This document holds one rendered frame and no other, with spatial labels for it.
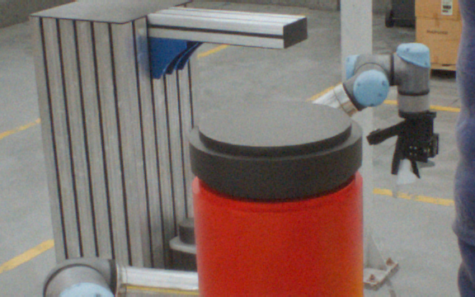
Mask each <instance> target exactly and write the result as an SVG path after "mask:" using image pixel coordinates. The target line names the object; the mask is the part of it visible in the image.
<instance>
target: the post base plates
mask: <svg viewBox="0 0 475 297"><path fill-rule="evenodd" d="M400 269H401V268H400V266H399V262H394V261H393V260H392V259H391V257H388V260H385V259H383V256H382V254H381V252H380V251H379V248H378V246H377V244H376V242H375V241H374V238H373V236H372V234H370V235H369V266H368V267H367V268H366V269H364V289H367V290H375V291H377V290H379V289H380V288H381V287H382V286H383V285H384V284H385V283H386V282H387V281H388V280H389V279H390V278H391V277H392V276H393V275H395V274H396V273H397V272H398V271H399V270H400Z"/></svg>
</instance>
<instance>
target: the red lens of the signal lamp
mask: <svg viewBox="0 0 475 297"><path fill-rule="evenodd" d="M191 187H192V200H193V213H194V226H195V250H196V263H197V276H198V288H199V297H364V203H363V177H362V176H361V174H360V172H359V170H358V171H357V172H356V173H354V174H352V175H351V176H350V177H349V178H348V180H347V181H346V182H345V183H343V184H341V185H340V186H338V187H335V188H333V189H331V190H328V191H324V192H321V193H318V194H315V195H310V196H301V197H295V198H285V199H253V198H246V197H239V196H232V195H228V194H224V193H221V192H219V191H216V190H214V189H212V188H210V187H208V186H207V185H206V184H205V183H204V182H203V181H201V180H199V178H198V177H197V176H195V180H194V181H193V182H192V184H191Z"/></svg>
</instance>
